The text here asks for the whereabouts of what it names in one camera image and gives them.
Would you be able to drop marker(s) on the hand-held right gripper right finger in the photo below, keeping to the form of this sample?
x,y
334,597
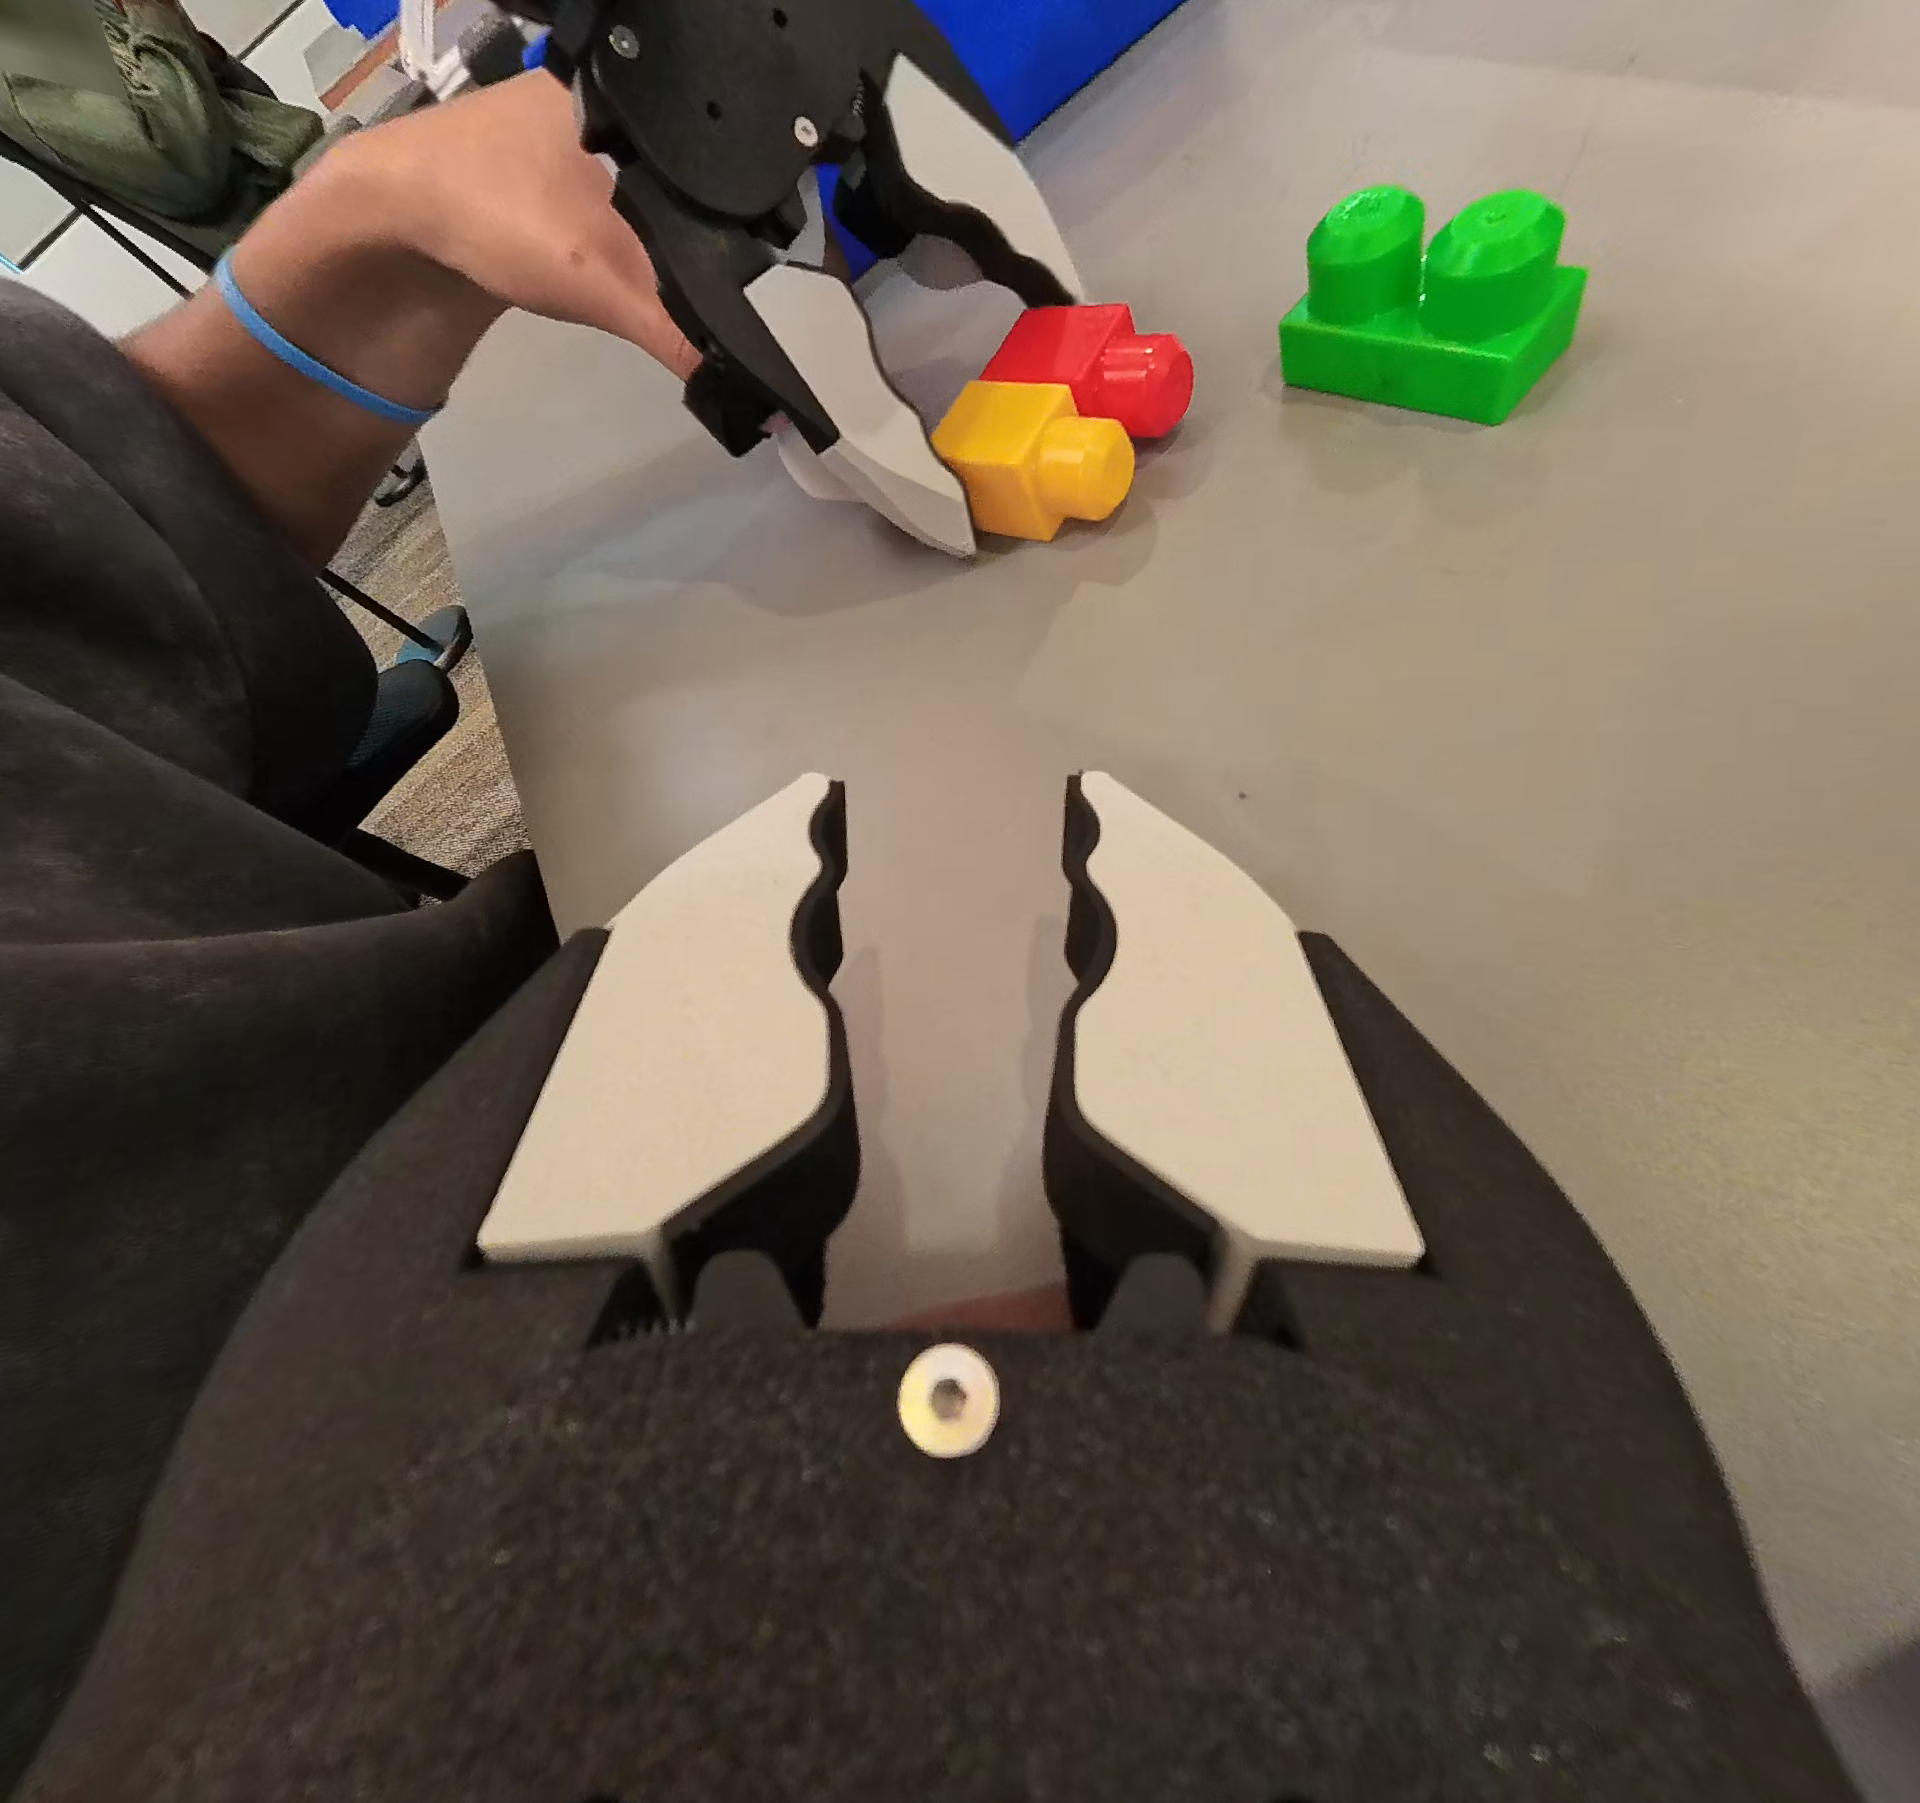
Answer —
x,y
1232,1083

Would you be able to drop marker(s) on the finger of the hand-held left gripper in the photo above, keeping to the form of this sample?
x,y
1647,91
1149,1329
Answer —
x,y
877,453
991,183

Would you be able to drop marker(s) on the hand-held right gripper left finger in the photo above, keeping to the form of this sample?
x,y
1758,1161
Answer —
x,y
677,1083

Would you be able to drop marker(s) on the yellow one-stud toy block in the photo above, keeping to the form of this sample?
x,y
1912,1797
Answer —
x,y
1005,462

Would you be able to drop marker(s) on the red one-stud toy block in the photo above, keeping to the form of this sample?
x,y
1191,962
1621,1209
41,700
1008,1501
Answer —
x,y
1050,348

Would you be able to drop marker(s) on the green two-stud toy block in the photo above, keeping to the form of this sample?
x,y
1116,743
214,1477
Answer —
x,y
1427,364

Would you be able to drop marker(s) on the person's left forearm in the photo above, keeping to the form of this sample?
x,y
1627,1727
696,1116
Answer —
x,y
257,453

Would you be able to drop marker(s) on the grey desk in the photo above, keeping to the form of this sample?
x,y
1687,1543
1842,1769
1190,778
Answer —
x,y
1501,634

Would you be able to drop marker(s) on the person's left hand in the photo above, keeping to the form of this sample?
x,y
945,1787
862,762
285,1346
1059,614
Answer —
x,y
450,212

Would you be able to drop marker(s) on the black office chair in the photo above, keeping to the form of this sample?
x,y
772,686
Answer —
x,y
407,715

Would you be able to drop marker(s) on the tripod stand with teal base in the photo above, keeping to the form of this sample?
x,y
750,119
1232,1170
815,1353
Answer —
x,y
443,639

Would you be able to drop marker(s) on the blue wristband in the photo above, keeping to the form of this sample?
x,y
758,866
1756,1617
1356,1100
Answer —
x,y
301,364

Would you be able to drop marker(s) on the person's grey sweatshirt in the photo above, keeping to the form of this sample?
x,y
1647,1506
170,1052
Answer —
x,y
179,934

